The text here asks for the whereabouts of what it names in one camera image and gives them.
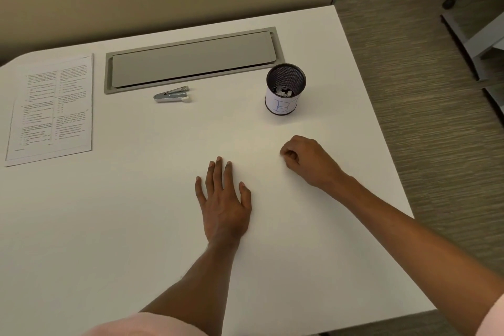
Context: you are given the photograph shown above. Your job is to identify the person's left hand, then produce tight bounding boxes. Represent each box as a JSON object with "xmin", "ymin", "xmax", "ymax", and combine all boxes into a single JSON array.
[{"xmin": 195, "ymin": 156, "xmax": 253, "ymax": 246}]

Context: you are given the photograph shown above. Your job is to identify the person's right hand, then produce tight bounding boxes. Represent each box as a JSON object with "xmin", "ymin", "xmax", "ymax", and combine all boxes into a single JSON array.
[{"xmin": 278, "ymin": 134, "xmax": 353, "ymax": 193}]

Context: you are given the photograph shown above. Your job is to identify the silver stapler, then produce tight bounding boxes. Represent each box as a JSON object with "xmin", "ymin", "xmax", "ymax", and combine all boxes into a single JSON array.
[{"xmin": 153, "ymin": 86, "xmax": 192, "ymax": 104}]

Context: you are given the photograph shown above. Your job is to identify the stack of printed papers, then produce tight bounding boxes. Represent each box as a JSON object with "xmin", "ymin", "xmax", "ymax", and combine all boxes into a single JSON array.
[{"xmin": 4, "ymin": 52, "xmax": 95, "ymax": 168}]

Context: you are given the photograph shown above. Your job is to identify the person's left forearm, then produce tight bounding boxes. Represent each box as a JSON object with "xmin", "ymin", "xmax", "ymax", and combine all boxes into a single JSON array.
[{"xmin": 140, "ymin": 239, "xmax": 241, "ymax": 336}]

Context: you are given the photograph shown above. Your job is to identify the person's right forearm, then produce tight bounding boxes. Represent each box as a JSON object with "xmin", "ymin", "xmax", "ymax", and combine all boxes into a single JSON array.
[{"xmin": 330, "ymin": 174, "xmax": 504, "ymax": 336}]

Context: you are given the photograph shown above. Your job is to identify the black mesh pen holder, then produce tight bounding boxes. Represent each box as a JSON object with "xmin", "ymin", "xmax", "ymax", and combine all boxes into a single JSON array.
[{"xmin": 264, "ymin": 63, "xmax": 308, "ymax": 117}]

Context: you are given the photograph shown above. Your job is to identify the pink shirt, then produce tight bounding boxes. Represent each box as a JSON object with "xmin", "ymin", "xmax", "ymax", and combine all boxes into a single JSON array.
[{"xmin": 80, "ymin": 292, "xmax": 504, "ymax": 336}]

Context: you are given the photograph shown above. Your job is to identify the grey desk cable tray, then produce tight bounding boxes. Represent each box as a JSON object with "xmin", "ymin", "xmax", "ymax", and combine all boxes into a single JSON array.
[{"xmin": 103, "ymin": 26, "xmax": 285, "ymax": 96}]

